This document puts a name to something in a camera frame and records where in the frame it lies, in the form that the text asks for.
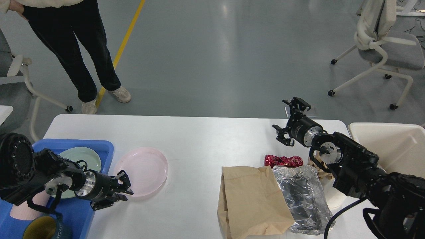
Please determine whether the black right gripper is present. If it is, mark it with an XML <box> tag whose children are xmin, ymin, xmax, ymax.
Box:
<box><xmin>272</xmin><ymin>97</ymin><xmax>324</xmax><ymax>148</ymax></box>

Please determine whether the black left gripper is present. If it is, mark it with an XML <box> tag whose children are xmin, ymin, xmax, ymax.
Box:
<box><xmin>75</xmin><ymin>170</ymin><xmax>134</xmax><ymax>211</ymax></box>

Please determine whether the pink plate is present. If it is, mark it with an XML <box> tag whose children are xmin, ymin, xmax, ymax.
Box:
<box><xmin>114</xmin><ymin>147</ymin><xmax>168</xmax><ymax>198</ymax></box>

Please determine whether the pink mug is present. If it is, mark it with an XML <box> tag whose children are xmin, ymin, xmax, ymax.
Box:
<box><xmin>9</xmin><ymin>192</ymin><xmax>50</xmax><ymax>220</ymax></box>

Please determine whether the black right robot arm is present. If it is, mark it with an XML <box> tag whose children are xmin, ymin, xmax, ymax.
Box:
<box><xmin>273</xmin><ymin>97</ymin><xmax>425</xmax><ymax>239</ymax></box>

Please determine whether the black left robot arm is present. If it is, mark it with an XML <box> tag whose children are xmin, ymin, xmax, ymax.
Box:
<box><xmin>0</xmin><ymin>132</ymin><xmax>133</xmax><ymax>214</ymax></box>

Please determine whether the blue plastic tray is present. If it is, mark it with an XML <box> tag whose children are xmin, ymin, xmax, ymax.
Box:
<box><xmin>0</xmin><ymin>139</ymin><xmax>114</xmax><ymax>239</ymax></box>

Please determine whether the crushed red can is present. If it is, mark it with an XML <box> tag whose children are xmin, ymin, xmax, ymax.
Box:
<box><xmin>264</xmin><ymin>154</ymin><xmax>304</xmax><ymax>168</ymax></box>

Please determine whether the light green plate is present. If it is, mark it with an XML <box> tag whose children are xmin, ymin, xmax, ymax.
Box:
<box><xmin>45</xmin><ymin>147</ymin><xmax>102</xmax><ymax>199</ymax></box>

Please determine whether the crumpled brown paper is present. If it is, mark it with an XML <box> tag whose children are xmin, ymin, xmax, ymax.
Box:
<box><xmin>308</xmin><ymin>157</ymin><xmax>335</xmax><ymax>181</ymax></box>

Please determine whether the crumpled aluminium foil tray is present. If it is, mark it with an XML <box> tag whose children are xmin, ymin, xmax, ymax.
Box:
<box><xmin>272</xmin><ymin>165</ymin><xmax>332</xmax><ymax>236</ymax></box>

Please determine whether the white paper cup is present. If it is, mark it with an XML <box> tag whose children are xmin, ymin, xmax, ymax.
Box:
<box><xmin>320</xmin><ymin>178</ymin><xmax>347</xmax><ymax>210</ymax></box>

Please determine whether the brown paper bag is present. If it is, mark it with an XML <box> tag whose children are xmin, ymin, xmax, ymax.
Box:
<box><xmin>217</xmin><ymin>165</ymin><xmax>295</xmax><ymax>239</ymax></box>

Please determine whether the white plastic bin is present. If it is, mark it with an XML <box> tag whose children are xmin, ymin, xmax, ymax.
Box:
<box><xmin>348</xmin><ymin>122</ymin><xmax>425</xmax><ymax>178</ymax></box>

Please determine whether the white grey office chair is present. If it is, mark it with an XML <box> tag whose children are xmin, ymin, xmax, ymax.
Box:
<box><xmin>327</xmin><ymin>0</ymin><xmax>424</xmax><ymax>110</ymax></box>

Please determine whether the white table at left edge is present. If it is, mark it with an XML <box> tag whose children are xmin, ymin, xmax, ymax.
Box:
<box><xmin>0</xmin><ymin>105</ymin><xmax>14</xmax><ymax>125</ymax></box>

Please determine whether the grey chair at left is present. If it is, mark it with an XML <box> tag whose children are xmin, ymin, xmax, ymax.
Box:
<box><xmin>0</xmin><ymin>32</ymin><xmax>73</xmax><ymax>142</ymax></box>

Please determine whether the person in black trousers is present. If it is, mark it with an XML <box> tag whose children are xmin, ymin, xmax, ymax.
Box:
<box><xmin>1</xmin><ymin>0</ymin><xmax>132</xmax><ymax>115</ymax></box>

